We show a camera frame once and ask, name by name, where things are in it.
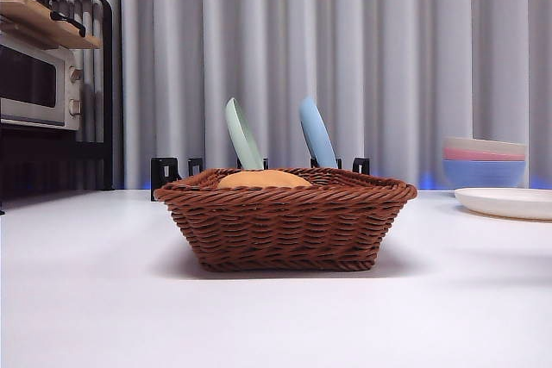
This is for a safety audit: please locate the plain wooden board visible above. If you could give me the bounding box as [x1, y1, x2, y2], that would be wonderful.
[0, 17, 60, 49]

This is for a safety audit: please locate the white flat plate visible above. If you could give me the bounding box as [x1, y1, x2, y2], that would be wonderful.
[455, 187, 552, 221]

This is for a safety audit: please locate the brown wicker basket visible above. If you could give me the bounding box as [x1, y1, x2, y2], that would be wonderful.
[154, 166, 418, 273]

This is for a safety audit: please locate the black dish rack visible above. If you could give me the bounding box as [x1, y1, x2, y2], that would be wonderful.
[149, 155, 371, 202]

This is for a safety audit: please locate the grey pleated curtain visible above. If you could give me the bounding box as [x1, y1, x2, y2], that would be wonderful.
[0, 0, 552, 191]

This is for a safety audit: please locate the tan toy potato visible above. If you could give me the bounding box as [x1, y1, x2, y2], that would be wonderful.
[216, 169, 312, 190]

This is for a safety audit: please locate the wooden tray with black handle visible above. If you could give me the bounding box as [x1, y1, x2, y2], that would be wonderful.
[0, 0, 104, 48]

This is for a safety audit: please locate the white toaster oven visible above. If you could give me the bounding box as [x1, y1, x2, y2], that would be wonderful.
[0, 34, 83, 130]

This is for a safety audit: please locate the white bowl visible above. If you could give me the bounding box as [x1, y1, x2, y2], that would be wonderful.
[442, 135, 528, 161]

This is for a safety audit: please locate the black metal shelf frame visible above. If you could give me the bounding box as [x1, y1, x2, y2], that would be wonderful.
[0, 0, 116, 214]

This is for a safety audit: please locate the pale blue plate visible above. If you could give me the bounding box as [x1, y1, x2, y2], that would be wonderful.
[298, 96, 339, 170]

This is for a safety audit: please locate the pale green plate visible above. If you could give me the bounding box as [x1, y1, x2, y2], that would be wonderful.
[224, 97, 264, 171]

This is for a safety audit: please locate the pink bowl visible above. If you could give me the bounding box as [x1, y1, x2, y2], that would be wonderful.
[443, 147, 527, 162]

